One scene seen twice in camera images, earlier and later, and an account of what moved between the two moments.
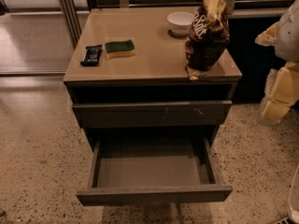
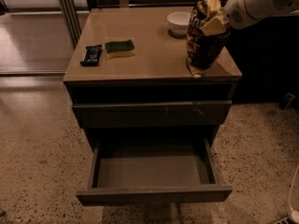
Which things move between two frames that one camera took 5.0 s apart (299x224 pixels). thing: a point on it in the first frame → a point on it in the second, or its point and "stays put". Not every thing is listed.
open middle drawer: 152,169 stays put
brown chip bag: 209,33 stays put
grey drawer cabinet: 128,76 stays put
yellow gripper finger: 285,91 → 245,7
